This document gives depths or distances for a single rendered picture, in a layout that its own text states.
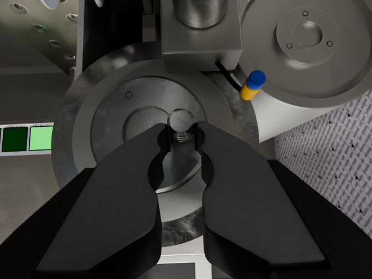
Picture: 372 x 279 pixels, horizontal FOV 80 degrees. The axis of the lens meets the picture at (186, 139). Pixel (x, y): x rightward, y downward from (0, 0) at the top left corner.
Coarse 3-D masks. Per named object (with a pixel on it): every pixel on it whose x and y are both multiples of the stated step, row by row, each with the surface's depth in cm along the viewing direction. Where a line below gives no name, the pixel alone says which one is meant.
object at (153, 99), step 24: (120, 96) 14; (144, 96) 14; (168, 96) 14; (192, 96) 14; (96, 120) 14; (120, 120) 14; (144, 120) 14; (96, 144) 14; (120, 144) 14; (192, 144) 14; (168, 168) 13; (192, 168) 13
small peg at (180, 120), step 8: (176, 112) 11; (184, 112) 11; (168, 120) 11; (176, 120) 11; (184, 120) 11; (192, 120) 11; (176, 128) 11; (184, 128) 11; (192, 128) 11; (176, 136) 12; (184, 136) 11; (192, 136) 13
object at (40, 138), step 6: (36, 132) 50; (42, 132) 49; (48, 132) 49; (30, 138) 49; (36, 138) 49; (42, 138) 49; (48, 138) 49; (30, 144) 49; (36, 144) 49; (42, 144) 49; (48, 144) 49
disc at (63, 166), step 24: (120, 48) 17; (144, 48) 17; (96, 72) 17; (216, 72) 16; (72, 96) 16; (240, 96) 16; (72, 120) 16; (240, 120) 16; (72, 168) 16; (192, 216) 15; (168, 240) 15
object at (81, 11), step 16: (80, 0) 19; (112, 0) 26; (80, 16) 19; (96, 16) 21; (112, 16) 26; (128, 16) 34; (80, 32) 18; (96, 32) 21; (112, 32) 26; (128, 32) 33; (80, 48) 18; (96, 48) 21; (112, 48) 26; (80, 64) 18
